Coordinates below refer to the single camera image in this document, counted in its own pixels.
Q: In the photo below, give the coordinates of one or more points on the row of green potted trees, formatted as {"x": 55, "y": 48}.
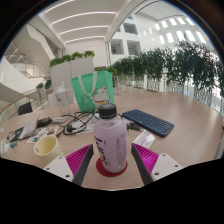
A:
{"x": 186, "y": 70}

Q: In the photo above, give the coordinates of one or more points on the white paper packet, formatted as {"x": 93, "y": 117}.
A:
{"x": 144, "y": 139}

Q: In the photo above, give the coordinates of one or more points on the black power adapter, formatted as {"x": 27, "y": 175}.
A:
{"x": 44, "y": 122}

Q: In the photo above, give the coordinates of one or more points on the white cabinet topped with plants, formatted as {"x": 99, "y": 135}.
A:
{"x": 71, "y": 75}

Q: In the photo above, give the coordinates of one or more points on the clear plastic water bottle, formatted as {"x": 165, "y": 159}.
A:
{"x": 62, "y": 100}

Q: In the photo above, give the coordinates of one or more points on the black chair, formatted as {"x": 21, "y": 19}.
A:
{"x": 25, "y": 108}

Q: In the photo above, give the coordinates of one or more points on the small teal marker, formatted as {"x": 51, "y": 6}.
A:
{"x": 12, "y": 145}

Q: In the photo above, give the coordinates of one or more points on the purple drink bottle black cap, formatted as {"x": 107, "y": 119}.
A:
{"x": 110, "y": 143}

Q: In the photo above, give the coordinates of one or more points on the green tote bag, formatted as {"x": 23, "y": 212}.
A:
{"x": 90, "y": 91}

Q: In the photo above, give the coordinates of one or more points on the pale yellow mug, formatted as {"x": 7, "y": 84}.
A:
{"x": 48, "y": 148}

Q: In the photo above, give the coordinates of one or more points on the ceiling light strips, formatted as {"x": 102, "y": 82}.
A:
{"x": 83, "y": 23}

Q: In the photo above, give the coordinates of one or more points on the flat round red coaster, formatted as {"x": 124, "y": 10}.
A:
{"x": 101, "y": 172}

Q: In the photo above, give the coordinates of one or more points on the dark blue keyboard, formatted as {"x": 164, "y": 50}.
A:
{"x": 148, "y": 122}

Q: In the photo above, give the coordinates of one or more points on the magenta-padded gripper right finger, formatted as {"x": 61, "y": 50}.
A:
{"x": 146, "y": 159}

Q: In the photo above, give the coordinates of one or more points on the planter box with green plants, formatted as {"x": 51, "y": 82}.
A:
{"x": 111, "y": 71}
{"x": 44, "y": 84}

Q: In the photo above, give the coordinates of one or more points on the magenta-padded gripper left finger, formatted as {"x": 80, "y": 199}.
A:
{"x": 78, "y": 160}

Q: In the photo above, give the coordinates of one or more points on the colourful sticker sheet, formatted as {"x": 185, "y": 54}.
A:
{"x": 43, "y": 133}

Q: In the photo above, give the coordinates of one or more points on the black flat case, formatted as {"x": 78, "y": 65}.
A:
{"x": 15, "y": 134}

